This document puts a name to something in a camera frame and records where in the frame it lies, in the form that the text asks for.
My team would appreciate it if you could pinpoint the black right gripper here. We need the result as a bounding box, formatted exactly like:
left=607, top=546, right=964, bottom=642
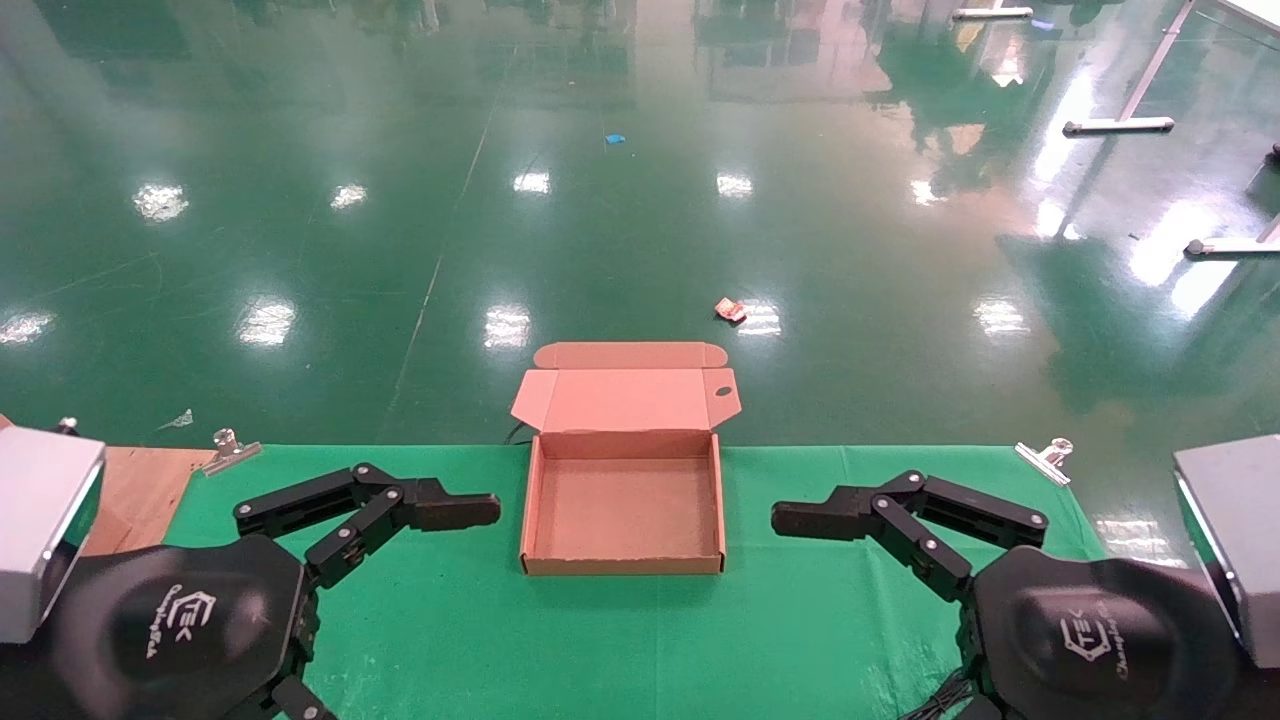
left=956, top=545, right=1246, bottom=720

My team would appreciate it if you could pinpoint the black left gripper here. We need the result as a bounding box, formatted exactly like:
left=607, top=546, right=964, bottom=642
left=45, top=533, right=339, bottom=720

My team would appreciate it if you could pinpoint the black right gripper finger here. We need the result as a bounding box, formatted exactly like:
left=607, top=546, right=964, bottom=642
left=771, top=470, right=1050, bottom=603

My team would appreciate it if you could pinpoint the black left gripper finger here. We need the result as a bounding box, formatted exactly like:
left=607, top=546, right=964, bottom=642
left=233, top=462, right=502, bottom=591

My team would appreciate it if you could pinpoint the open brown cardboard box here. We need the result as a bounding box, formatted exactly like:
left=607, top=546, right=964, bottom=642
left=510, top=341, right=743, bottom=577

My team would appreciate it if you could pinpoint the green table cloth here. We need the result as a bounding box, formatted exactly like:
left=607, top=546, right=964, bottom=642
left=160, top=444, right=1111, bottom=720

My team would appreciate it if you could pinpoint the silver metal binder clip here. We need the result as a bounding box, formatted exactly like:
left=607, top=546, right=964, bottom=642
left=1014, top=437, right=1075, bottom=488
left=200, top=428, right=263, bottom=477

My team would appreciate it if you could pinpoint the white table foot bar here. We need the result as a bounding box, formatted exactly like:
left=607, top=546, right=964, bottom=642
left=1184, top=212, right=1280, bottom=259

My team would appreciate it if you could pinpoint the white table leg with foot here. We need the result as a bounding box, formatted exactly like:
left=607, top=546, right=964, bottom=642
left=1062, top=0, right=1198, bottom=137

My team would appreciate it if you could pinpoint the white table top corner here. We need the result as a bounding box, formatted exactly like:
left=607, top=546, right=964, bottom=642
left=1225, top=0, right=1280, bottom=39

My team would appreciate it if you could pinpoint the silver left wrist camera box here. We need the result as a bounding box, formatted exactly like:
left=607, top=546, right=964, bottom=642
left=0, top=427, right=107, bottom=646

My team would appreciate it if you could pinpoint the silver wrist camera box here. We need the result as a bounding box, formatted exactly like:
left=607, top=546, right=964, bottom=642
left=1173, top=434, right=1280, bottom=671
left=0, top=427, right=107, bottom=646

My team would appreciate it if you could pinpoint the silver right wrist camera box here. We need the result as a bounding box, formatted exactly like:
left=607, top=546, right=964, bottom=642
left=1173, top=434, right=1280, bottom=671

